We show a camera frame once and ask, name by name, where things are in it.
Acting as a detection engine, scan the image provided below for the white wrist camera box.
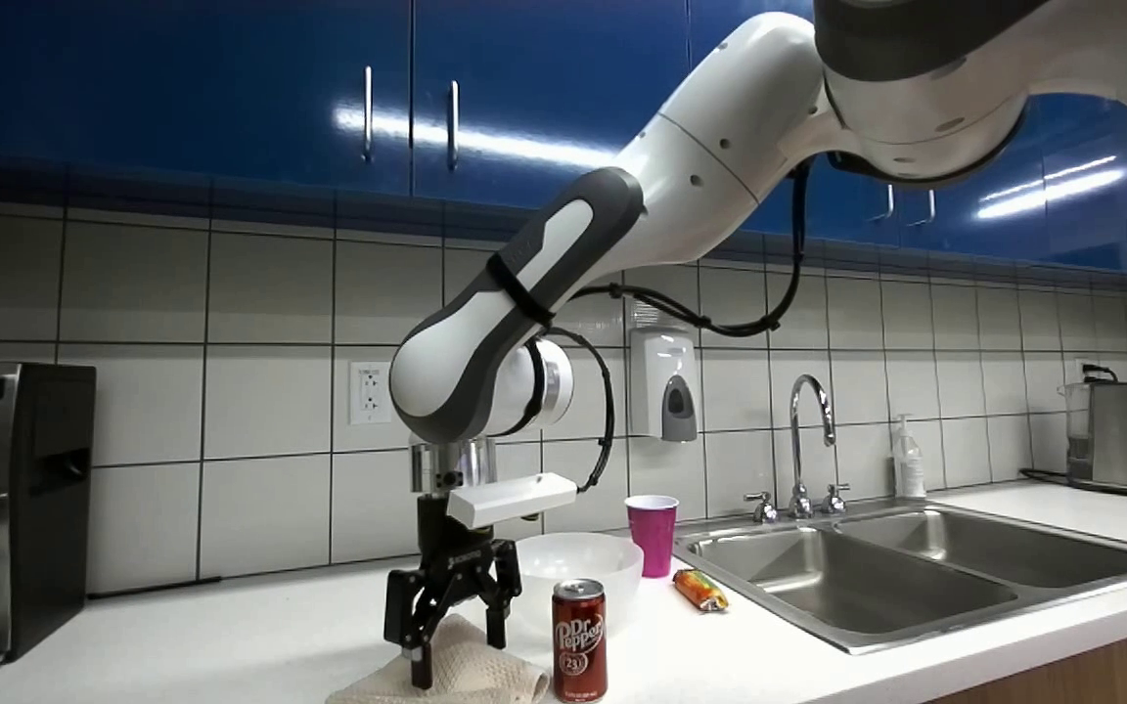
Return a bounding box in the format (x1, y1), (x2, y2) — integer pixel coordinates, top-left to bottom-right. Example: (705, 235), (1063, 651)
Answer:
(441, 468), (581, 533)

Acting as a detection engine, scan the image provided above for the black coffee machine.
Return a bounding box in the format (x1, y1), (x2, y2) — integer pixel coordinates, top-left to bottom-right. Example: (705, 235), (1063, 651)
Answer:
(0, 361), (99, 700)

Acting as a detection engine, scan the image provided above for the beige towel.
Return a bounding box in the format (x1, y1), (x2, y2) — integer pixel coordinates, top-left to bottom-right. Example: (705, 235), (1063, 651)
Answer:
(325, 612), (551, 704)

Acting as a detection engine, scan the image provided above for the red soda can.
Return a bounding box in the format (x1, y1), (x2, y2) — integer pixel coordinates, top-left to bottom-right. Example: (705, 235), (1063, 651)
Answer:
(549, 574), (609, 704)

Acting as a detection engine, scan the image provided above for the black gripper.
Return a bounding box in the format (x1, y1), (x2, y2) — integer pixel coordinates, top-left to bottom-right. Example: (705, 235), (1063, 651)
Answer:
(385, 489), (529, 694)

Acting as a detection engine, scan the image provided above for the blue upper cabinet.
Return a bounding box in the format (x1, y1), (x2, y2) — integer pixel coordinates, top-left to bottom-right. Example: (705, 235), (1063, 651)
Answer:
(0, 0), (1127, 286)

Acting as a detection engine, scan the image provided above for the stainless steel double sink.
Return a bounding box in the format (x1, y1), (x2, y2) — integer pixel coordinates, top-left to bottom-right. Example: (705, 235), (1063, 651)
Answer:
(673, 500), (1127, 659)

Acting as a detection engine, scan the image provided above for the white wall soap dispenser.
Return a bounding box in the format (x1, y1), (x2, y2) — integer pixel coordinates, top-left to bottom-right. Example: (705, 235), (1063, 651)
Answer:
(628, 330), (705, 447)

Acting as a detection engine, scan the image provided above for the stainless steel countertop appliance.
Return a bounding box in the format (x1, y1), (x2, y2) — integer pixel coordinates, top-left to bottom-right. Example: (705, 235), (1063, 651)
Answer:
(1063, 365), (1127, 500)

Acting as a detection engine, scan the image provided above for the clear dish soap bottle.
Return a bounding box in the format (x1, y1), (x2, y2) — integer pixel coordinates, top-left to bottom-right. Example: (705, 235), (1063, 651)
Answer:
(890, 413), (930, 500)

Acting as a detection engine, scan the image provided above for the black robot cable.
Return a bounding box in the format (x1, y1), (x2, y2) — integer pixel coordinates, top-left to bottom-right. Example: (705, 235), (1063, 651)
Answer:
(529, 162), (814, 493)

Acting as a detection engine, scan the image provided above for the chrome faucet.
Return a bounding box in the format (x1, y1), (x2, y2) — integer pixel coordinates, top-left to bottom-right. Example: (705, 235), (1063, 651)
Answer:
(741, 370), (855, 524)

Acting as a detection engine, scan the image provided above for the translucent white bowl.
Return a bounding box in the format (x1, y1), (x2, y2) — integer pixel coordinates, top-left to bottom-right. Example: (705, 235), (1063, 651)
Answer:
(509, 529), (645, 651)

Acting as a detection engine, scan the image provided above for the white wall outlet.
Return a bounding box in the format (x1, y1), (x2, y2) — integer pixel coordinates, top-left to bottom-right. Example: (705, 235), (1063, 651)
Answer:
(350, 361), (397, 430)

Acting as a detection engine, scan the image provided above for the orange toy carrot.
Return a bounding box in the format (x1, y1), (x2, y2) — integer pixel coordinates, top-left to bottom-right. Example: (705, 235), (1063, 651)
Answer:
(671, 565), (732, 618)

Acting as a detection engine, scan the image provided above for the wooden base cabinet front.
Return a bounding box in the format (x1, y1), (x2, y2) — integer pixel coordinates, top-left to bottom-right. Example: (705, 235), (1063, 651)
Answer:
(941, 618), (1127, 704)

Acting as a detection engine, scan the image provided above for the pink plastic cup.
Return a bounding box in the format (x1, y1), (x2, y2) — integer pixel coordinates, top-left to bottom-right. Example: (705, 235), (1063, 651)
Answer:
(624, 493), (682, 583)

